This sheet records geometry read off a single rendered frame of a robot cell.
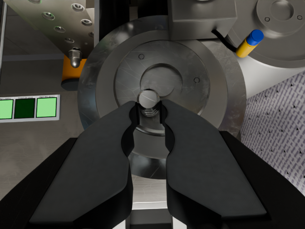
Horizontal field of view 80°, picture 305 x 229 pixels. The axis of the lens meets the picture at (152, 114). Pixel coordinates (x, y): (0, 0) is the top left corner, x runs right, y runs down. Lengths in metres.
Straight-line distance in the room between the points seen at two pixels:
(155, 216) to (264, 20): 0.53
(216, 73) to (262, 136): 0.22
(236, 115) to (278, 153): 0.18
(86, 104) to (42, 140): 0.41
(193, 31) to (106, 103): 0.09
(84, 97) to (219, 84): 0.12
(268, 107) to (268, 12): 0.17
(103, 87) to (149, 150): 0.07
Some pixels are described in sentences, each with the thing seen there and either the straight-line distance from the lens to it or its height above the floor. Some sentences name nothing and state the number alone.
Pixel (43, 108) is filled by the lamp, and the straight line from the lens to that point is 0.58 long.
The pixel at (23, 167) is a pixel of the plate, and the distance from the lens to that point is 0.60.
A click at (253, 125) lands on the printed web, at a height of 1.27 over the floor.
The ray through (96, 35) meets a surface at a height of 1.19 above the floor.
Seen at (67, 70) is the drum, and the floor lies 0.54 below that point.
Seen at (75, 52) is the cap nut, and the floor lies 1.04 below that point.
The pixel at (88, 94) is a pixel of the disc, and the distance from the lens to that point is 0.17.
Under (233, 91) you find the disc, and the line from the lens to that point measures 0.17.
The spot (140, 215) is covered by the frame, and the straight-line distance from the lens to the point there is 0.60.
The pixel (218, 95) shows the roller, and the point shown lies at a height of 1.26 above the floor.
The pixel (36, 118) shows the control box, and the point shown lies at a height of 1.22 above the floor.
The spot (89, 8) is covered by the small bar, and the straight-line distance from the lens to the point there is 0.40.
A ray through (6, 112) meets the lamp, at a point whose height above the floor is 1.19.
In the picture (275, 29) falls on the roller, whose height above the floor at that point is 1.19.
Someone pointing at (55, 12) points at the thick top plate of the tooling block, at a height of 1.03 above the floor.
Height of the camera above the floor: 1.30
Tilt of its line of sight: 9 degrees down
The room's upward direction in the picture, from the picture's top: 178 degrees clockwise
